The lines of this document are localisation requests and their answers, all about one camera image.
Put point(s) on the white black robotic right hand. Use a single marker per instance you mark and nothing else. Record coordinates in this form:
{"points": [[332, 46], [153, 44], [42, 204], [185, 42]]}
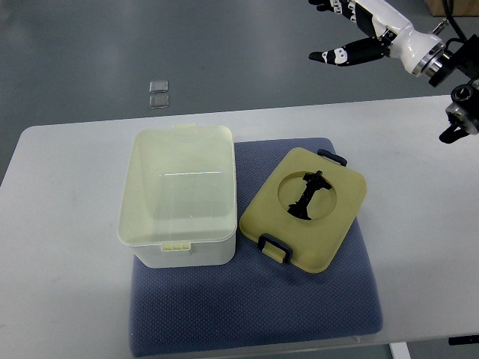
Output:
{"points": [[389, 34]]}

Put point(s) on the yellow box lid black handle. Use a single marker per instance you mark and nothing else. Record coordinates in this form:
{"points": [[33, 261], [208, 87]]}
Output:
{"points": [[304, 210]]}

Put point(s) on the brown cardboard box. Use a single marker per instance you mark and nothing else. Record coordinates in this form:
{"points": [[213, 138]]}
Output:
{"points": [[458, 8]]}

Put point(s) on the white storage box base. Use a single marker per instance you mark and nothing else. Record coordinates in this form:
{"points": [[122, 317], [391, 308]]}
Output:
{"points": [[179, 205]]}

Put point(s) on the upper clear floor marker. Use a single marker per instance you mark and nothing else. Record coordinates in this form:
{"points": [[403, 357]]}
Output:
{"points": [[158, 86]]}

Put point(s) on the clear floor marker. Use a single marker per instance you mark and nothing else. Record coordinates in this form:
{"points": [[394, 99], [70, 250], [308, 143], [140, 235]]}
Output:
{"points": [[158, 86], [160, 100]]}

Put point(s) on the lower clear floor marker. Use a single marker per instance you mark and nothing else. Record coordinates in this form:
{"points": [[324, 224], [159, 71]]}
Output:
{"points": [[160, 100]]}

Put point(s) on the blue grey fabric cushion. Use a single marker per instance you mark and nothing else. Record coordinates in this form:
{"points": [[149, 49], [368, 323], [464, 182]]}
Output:
{"points": [[251, 301]]}

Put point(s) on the black bracket at table edge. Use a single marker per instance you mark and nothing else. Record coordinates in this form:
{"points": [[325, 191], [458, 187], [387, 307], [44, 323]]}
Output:
{"points": [[463, 340]]}

